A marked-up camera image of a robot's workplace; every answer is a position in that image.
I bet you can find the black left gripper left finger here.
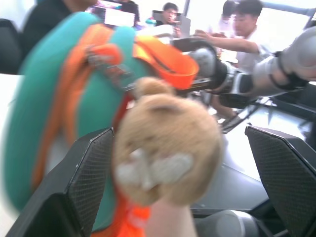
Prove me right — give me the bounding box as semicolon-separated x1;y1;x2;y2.
4;127;115;237

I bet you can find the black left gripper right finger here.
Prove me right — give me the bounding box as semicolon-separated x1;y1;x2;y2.
245;125;316;237

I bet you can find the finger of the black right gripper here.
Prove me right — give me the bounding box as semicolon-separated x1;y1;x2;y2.
172;37;215;52
176;77;214;96

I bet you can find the white box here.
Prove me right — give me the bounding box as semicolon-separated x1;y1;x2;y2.
138;24;175;44

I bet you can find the orange and teal backpack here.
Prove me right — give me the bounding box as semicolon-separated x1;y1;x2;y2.
3;12;200;237

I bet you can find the man in dark shirt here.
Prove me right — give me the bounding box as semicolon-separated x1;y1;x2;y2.
161;2;182;34

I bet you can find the tan plush bear toy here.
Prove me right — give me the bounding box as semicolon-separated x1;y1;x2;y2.
112;76;224;237

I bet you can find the man in white shirt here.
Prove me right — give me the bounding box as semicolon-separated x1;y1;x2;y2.
195;0;275;66

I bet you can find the computer monitor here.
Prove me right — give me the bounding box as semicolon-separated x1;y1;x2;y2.
88;0;140;28

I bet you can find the silver robot body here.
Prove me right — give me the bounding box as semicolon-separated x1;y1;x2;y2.
195;209;261;237

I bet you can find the person in black top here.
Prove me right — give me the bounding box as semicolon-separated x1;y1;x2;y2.
22;0;83;59

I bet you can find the black office chair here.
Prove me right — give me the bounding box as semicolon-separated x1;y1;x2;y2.
0;18;24;75

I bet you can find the black metal frame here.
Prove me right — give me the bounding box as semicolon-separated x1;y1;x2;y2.
217;94;316;135

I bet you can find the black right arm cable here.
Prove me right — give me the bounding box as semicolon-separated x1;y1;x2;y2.
269;50;309;93

